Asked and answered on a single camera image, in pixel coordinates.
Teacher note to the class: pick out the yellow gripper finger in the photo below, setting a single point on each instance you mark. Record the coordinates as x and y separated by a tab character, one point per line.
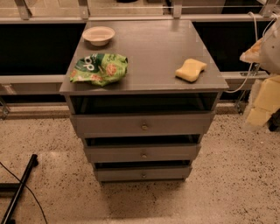
252	55
264	101

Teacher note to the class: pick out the grey top drawer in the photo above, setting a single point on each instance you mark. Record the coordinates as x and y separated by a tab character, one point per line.
141	125

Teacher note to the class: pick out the grey drawer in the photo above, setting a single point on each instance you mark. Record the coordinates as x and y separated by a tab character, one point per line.
141	153
157	173
141	125

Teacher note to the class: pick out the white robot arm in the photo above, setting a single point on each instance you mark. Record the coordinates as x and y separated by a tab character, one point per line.
270	50

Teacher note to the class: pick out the grey middle drawer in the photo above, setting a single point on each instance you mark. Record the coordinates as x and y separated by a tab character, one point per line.
141	153

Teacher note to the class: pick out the grey drawer cabinet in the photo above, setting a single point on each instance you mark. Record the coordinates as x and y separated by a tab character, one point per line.
155	49

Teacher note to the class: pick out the grey bottom drawer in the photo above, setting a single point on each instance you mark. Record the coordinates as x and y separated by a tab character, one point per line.
157	173

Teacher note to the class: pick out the yellow sponge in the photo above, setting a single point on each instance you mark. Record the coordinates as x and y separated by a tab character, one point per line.
191	69

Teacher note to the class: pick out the green chip bag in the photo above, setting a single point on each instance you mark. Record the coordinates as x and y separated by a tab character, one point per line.
100	69

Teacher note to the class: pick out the white bowl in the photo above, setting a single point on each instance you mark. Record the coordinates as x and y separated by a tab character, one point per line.
99	35

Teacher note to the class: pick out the black metal stand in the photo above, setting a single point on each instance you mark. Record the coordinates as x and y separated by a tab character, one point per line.
17	189

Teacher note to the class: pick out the metal railing frame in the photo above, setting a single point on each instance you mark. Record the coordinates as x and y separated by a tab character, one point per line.
39	11

